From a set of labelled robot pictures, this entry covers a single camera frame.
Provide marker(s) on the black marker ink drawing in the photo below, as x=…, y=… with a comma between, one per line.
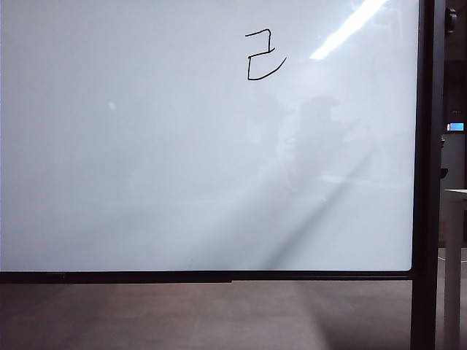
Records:
x=255, y=78

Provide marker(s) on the black pen holder clip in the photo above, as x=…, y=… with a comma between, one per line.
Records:
x=443, y=140
x=445, y=172

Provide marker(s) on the gray cabinet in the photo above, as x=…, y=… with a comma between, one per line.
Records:
x=458, y=160

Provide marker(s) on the small blue lit screen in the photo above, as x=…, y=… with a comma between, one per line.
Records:
x=457, y=126

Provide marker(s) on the white table with legs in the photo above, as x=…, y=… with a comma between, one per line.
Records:
x=453, y=273

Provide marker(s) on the black stand locking knob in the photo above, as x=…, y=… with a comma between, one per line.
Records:
x=452, y=20

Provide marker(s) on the white whiteboard with black frame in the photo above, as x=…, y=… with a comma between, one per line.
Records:
x=182, y=164

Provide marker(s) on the black whiteboard stand post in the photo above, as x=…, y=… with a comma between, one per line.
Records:
x=428, y=182

